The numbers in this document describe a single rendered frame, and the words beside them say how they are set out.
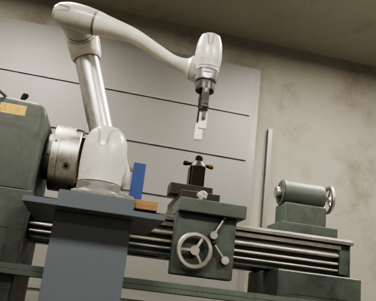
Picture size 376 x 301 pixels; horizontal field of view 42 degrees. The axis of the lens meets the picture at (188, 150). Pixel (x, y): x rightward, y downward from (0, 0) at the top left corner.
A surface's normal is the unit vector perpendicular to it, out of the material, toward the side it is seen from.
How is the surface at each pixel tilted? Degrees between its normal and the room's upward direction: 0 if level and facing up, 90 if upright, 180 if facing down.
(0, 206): 90
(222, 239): 90
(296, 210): 90
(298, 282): 90
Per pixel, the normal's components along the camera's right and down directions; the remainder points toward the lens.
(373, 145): 0.21, -0.26
